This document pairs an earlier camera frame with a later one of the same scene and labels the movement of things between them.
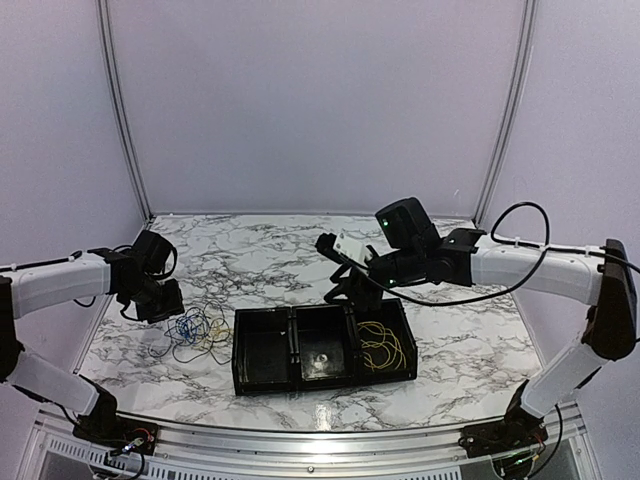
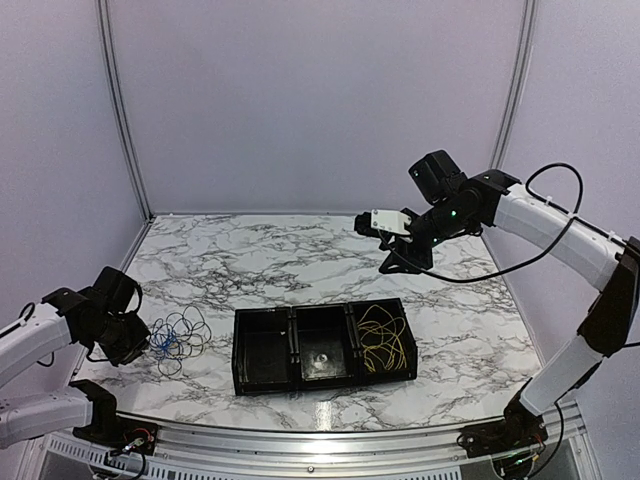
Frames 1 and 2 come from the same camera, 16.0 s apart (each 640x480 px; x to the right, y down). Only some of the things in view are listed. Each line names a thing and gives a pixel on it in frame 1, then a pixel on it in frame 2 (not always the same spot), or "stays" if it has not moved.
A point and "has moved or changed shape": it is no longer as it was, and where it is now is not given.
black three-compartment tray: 318,346 stays
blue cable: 188,328 has moved or changed shape
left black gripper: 173,307 -> 140,343
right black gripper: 357,289 -> 424,258
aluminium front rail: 58,452 stays
